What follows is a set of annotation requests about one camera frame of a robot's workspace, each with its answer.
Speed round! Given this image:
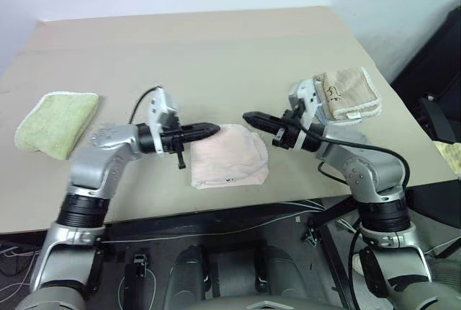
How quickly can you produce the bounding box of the black metal table frame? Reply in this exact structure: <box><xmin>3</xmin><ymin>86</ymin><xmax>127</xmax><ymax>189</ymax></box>
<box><xmin>305</xmin><ymin>197</ymin><xmax>361</xmax><ymax>310</ymax></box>

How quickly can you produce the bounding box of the thin white cable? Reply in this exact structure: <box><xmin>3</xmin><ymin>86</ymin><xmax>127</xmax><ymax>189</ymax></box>
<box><xmin>95</xmin><ymin>200</ymin><xmax>325</xmax><ymax>246</ymax></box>

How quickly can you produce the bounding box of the black side cabinet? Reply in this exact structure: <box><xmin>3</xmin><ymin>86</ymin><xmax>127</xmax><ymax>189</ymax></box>
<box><xmin>390</xmin><ymin>6</ymin><xmax>461</xmax><ymax>98</ymax></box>

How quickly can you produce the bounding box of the black office chair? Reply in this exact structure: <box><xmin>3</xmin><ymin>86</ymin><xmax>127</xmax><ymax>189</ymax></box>
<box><xmin>419</xmin><ymin>93</ymin><xmax>461</xmax><ymax>145</ymax></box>

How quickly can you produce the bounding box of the black strap clamp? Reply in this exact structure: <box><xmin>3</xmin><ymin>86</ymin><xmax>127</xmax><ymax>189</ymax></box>
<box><xmin>124</xmin><ymin>252</ymin><xmax>149</xmax><ymax>301</ymax></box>

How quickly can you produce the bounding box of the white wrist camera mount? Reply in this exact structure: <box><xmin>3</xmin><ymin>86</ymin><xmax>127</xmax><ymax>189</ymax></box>
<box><xmin>287</xmin><ymin>79</ymin><xmax>327</xmax><ymax>151</ymax></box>
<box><xmin>146</xmin><ymin>88</ymin><xmax>180</xmax><ymax>154</ymax></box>

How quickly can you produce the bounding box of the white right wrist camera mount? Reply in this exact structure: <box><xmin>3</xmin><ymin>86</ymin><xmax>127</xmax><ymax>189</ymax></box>
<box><xmin>287</xmin><ymin>79</ymin><xmax>327</xmax><ymax>151</ymax></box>

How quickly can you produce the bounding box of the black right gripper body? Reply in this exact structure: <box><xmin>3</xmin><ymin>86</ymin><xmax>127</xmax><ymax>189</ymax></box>
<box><xmin>272</xmin><ymin>105</ymin><xmax>306</xmax><ymax>151</ymax></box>

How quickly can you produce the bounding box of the green folded towel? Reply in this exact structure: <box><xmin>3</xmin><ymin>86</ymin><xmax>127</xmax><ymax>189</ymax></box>
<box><xmin>14</xmin><ymin>91</ymin><xmax>100</xmax><ymax>161</ymax></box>

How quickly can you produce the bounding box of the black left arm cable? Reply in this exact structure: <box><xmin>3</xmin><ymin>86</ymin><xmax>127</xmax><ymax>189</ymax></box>
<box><xmin>129</xmin><ymin>85</ymin><xmax>165</xmax><ymax>125</ymax></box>

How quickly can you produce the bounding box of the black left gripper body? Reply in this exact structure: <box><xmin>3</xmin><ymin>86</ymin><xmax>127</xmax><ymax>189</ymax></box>
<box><xmin>161</xmin><ymin>118</ymin><xmax>192</xmax><ymax>171</ymax></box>

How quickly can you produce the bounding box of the yellow-green patterned cloth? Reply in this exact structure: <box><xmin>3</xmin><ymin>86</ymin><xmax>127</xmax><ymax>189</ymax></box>
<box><xmin>434</xmin><ymin>140</ymin><xmax>461</xmax><ymax>177</ymax></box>

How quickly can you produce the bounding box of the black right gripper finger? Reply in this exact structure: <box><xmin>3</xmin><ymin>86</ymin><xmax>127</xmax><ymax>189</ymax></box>
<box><xmin>244</xmin><ymin>118</ymin><xmax>282</xmax><ymax>136</ymax></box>
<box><xmin>242</xmin><ymin>110</ymin><xmax>283</xmax><ymax>125</ymax></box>

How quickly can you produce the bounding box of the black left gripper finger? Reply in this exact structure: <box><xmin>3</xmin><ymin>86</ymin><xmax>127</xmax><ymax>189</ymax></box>
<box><xmin>187</xmin><ymin>130</ymin><xmax>218</xmax><ymax>142</ymax></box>
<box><xmin>186</xmin><ymin>121</ymin><xmax>221</xmax><ymax>135</ymax></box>

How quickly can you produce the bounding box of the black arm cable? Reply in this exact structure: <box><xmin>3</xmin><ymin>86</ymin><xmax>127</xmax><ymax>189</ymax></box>
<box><xmin>129</xmin><ymin>85</ymin><xmax>165</xmax><ymax>125</ymax></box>
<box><xmin>298</xmin><ymin>124</ymin><xmax>411</xmax><ymax>195</ymax></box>

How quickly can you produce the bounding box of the grey robot torso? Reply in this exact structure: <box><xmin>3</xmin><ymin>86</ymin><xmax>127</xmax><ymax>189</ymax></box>
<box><xmin>194</xmin><ymin>297</ymin><xmax>325</xmax><ymax>310</ymax></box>

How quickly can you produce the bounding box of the pink fluffy towel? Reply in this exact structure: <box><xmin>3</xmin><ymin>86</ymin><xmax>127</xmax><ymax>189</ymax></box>
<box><xmin>189</xmin><ymin>123</ymin><xmax>271</xmax><ymax>191</ymax></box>

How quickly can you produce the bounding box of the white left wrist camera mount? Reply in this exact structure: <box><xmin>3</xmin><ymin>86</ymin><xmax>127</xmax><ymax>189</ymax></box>
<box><xmin>146</xmin><ymin>88</ymin><xmax>180</xmax><ymax>154</ymax></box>

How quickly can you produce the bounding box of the dark grey rounded shape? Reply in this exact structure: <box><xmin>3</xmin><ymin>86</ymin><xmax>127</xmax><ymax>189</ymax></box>
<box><xmin>254</xmin><ymin>244</ymin><xmax>308</xmax><ymax>301</ymax></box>
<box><xmin>169</xmin><ymin>244</ymin><xmax>210</xmax><ymax>301</ymax></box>

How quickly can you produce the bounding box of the beige folded towel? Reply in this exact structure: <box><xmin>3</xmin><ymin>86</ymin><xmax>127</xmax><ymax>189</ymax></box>
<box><xmin>312</xmin><ymin>66</ymin><xmax>383</xmax><ymax>123</ymax></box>

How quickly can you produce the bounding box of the metal table clamp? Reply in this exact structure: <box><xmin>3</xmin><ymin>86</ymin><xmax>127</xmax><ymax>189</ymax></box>
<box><xmin>304</xmin><ymin>229</ymin><xmax>321</xmax><ymax>249</ymax></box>

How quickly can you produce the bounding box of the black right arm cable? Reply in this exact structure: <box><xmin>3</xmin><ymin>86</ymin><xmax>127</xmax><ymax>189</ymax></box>
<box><xmin>298</xmin><ymin>124</ymin><xmax>411</xmax><ymax>195</ymax></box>

